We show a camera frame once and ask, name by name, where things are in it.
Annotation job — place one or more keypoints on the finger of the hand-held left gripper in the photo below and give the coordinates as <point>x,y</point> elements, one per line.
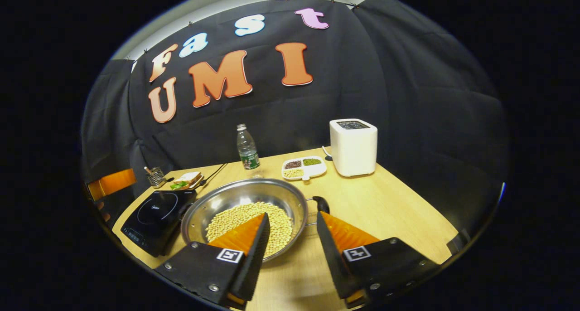
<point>111,183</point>

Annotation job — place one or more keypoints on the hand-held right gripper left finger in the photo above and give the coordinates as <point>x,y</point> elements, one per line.
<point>253,265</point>

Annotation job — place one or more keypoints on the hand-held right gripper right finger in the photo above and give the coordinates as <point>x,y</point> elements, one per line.
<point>331,256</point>

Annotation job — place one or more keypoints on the black induction cooktop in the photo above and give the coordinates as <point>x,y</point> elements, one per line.
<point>156,220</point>

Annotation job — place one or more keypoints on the stainless steel pot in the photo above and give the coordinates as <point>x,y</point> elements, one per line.
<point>235,195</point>

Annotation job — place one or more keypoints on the pile of soybeans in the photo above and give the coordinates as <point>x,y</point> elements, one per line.
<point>231,220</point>

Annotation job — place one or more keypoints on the sandwich on white plate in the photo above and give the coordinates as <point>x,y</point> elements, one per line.
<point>186,180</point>

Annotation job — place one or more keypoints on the white divided bean dish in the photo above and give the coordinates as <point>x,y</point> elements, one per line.
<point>303,167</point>

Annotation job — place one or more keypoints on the white toaster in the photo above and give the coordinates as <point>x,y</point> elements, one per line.
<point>353,148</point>

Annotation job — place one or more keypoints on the clear plastic water bottle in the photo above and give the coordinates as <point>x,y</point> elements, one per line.
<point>248,150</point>

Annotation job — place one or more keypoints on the black backdrop cloth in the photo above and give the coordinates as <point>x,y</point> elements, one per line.
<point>317,102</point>

